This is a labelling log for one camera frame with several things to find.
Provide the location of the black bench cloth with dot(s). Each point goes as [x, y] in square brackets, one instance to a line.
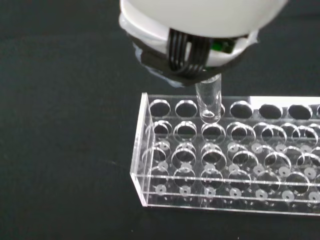
[62, 125]

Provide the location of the clear acrylic test tube rack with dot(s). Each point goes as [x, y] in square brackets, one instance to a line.
[175, 177]

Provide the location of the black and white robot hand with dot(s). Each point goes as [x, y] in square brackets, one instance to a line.
[200, 17]

